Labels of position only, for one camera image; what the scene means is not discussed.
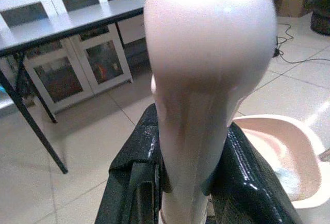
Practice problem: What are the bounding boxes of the black woven basket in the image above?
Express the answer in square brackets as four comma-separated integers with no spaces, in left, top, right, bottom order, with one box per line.
[310,0,330,36]

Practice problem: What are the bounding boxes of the grey folding table black legs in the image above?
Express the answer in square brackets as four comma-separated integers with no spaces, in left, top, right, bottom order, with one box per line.
[0,0,153,174]

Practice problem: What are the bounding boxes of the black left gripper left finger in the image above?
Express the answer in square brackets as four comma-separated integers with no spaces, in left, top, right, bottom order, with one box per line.
[94,104,173,224]

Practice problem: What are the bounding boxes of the white cabinet with glass doors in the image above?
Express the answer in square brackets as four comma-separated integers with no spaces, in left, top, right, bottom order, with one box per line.
[0,0,134,114]

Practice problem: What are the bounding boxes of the black cable on floor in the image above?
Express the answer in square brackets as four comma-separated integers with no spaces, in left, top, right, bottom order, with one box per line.
[273,22,330,65]

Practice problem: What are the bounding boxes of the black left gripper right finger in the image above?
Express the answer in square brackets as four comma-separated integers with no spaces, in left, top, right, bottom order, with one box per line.
[203,122,304,224]

